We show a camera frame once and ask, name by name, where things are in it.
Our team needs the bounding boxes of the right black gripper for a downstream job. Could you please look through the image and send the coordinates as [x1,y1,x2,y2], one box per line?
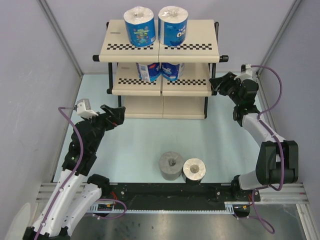
[209,72,242,106]

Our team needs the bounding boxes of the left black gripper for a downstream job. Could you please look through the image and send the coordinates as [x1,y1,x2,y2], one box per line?
[81,104,125,152]

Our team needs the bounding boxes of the blue Tempo paper roll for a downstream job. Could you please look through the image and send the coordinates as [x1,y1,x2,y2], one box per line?
[160,62,185,82]

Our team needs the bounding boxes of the blue-wrapped roll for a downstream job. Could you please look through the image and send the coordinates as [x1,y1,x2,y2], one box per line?
[158,6,189,47]
[136,62,161,82]
[123,6,156,48]

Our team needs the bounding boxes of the grey paper roll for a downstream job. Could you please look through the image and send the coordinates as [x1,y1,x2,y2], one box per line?
[158,151,185,181]

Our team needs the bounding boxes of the white roll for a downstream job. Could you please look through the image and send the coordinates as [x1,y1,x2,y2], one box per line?
[182,158,206,185]

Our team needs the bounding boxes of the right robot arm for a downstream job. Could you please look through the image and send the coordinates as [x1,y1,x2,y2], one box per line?
[209,72,299,201]

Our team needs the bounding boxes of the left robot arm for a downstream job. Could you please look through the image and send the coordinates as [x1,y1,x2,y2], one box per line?
[22,103,126,240]

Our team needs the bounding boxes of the beige three-tier shelf rack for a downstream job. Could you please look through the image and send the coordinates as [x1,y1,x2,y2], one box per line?
[92,19,229,120]

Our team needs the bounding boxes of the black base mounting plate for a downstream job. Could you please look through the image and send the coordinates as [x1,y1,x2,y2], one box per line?
[101,183,261,211]

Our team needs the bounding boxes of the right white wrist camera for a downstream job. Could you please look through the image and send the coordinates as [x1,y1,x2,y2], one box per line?
[238,64,253,81]

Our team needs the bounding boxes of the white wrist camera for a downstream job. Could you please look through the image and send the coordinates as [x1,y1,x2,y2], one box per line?
[238,64,253,81]
[75,98,99,119]

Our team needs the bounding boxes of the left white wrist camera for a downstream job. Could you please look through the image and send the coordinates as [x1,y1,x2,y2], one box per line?
[75,98,99,119]

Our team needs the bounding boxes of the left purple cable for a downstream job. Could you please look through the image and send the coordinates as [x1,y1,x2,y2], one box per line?
[33,106,128,240]

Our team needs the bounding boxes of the white slotted cable duct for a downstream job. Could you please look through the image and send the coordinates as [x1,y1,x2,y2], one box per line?
[44,201,237,215]

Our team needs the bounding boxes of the aluminium frame rail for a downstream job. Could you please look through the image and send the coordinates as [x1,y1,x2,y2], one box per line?
[35,182,309,203]

